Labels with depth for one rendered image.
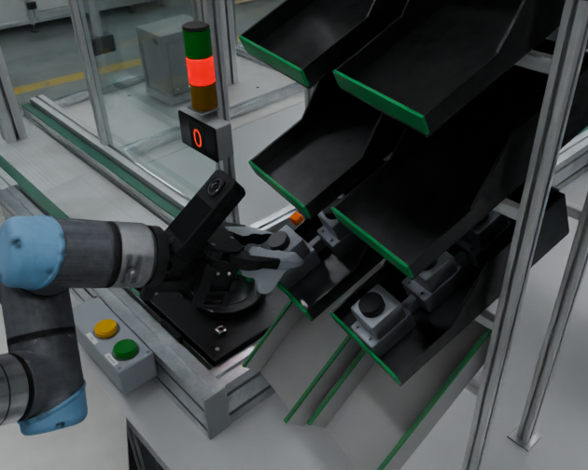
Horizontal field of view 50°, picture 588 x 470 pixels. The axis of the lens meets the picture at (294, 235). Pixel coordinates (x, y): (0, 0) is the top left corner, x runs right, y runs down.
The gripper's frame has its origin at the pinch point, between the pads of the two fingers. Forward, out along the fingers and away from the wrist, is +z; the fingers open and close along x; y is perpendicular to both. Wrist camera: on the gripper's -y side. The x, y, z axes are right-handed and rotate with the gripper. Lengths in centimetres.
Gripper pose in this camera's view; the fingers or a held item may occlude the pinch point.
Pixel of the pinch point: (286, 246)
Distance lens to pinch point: 84.2
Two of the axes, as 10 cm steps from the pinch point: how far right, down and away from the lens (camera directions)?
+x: 5.3, 4.8, -7.0
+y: -3.4, 8.7, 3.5
